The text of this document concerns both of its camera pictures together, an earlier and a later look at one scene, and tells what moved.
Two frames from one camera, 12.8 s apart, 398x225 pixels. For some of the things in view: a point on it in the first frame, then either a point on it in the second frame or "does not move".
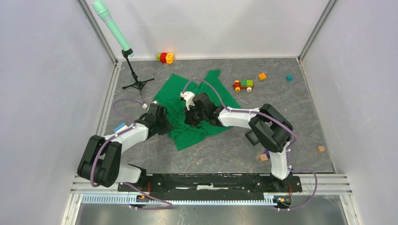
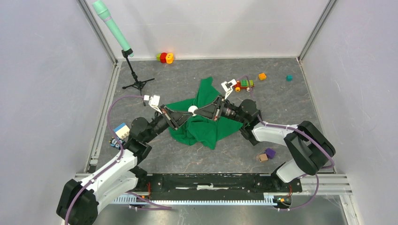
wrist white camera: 145,105 -> 154,101
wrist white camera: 188,96 -> 227,87
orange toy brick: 262,76 does not move
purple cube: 267,152 does not move
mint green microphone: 102,9 does not move
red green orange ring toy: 164,57 does not move
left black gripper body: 164,126 -> 167,114
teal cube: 289,78 does not move
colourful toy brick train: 247,84 does not move
